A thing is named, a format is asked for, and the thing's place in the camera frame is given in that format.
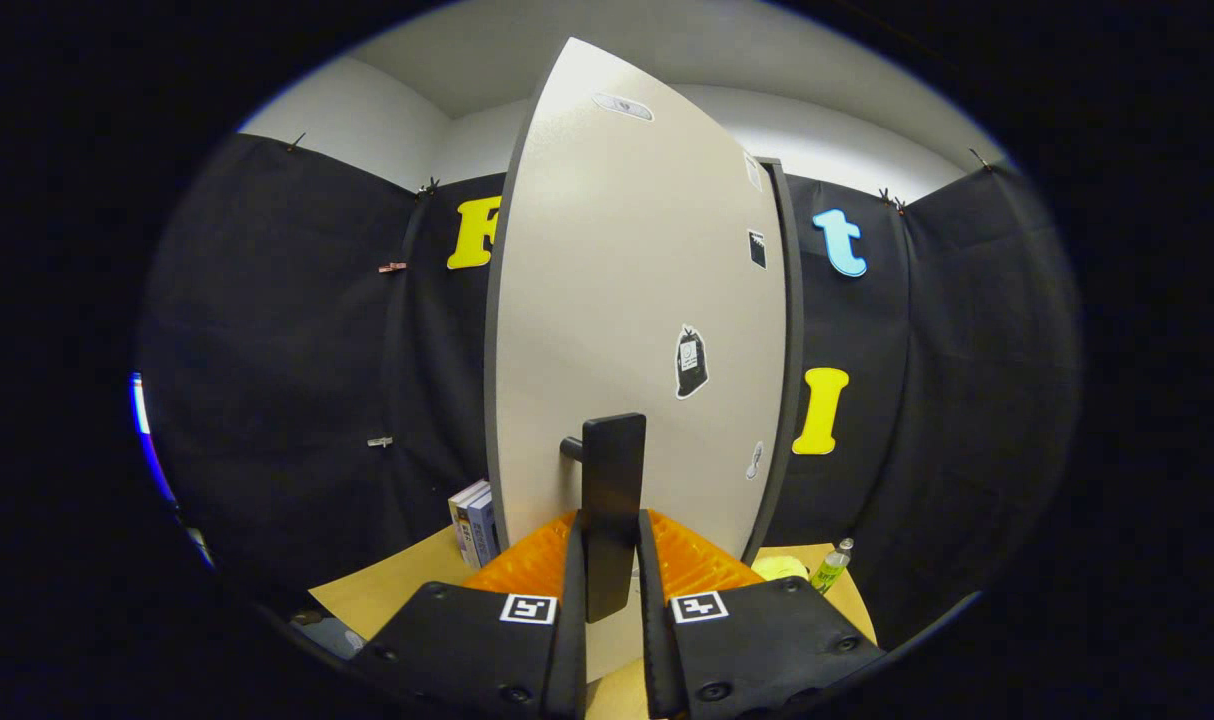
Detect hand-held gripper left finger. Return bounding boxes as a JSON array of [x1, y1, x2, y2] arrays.
[[350, 510, 590, 720]]

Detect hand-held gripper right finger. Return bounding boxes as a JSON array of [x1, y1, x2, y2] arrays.
[[633, 508, 888, 720]]

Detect dark grey shoe cabinet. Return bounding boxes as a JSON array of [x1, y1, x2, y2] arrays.
[[742, 157, 806, 566]]

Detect yellow plush toy green leaves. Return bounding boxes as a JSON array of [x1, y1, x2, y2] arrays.
[[750, 555, 811, 584]]

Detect white and yellow book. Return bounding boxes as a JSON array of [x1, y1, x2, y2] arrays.
[[448, 480, 491, 569]]

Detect green drink bottle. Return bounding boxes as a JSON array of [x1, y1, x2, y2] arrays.
[[809, 538, 856, 597]]

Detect black backdrop cloth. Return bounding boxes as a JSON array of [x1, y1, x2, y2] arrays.
[[137, 132, 1083, 651]]

